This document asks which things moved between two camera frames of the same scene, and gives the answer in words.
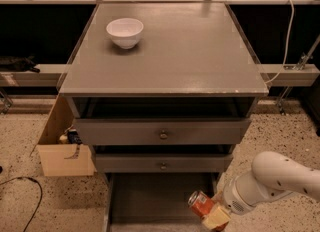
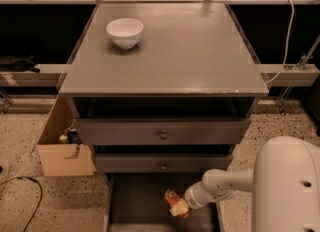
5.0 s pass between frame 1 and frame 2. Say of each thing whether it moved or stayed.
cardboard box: stayed
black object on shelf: stayed
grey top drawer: stayed
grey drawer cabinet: stayed
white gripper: moved
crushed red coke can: moved
